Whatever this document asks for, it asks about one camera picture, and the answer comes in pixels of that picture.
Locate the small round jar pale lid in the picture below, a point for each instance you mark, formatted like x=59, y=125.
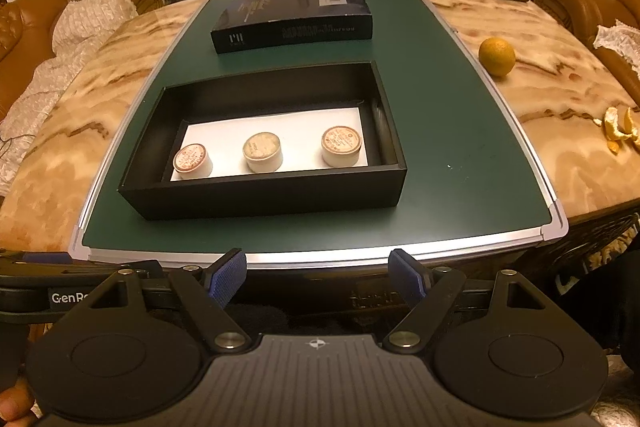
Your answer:
x=263, y=153

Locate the open black box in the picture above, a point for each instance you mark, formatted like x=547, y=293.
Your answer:
x=260, y=199

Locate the green board with metal frame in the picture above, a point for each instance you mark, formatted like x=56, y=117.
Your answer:
x=450, y=117

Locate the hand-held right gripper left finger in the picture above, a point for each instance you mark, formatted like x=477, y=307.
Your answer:
x=227, y=278

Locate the orange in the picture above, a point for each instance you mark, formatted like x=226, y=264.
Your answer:
x=497, y=57

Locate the white lace sofa cover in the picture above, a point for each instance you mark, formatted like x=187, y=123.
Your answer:
x=85, y=24

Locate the small round jar red label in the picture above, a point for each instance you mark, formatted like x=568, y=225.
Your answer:
x=192, y=163
x=341, y=148

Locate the brown leather sofa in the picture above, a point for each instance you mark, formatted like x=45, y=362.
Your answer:
x=22, y=32

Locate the marble desktop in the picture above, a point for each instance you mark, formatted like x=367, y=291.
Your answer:
x=550, y=72

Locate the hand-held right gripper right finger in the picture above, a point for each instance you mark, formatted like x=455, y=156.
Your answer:
x=404, y=278

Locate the white lace armchair cloth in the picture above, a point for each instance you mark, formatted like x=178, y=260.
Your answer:
x=617, y=39

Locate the orange peel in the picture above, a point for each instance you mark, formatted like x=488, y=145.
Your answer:
x=617, y=129

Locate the person's left hand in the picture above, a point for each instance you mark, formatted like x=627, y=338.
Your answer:
x=15, y=402

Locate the dark printed box lid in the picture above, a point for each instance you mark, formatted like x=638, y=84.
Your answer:
x=295, y=9

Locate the white paper liner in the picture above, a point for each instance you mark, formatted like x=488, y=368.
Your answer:
x=300, y=127

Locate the brown leather armchair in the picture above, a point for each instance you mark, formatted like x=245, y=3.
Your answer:
x=570, y=2

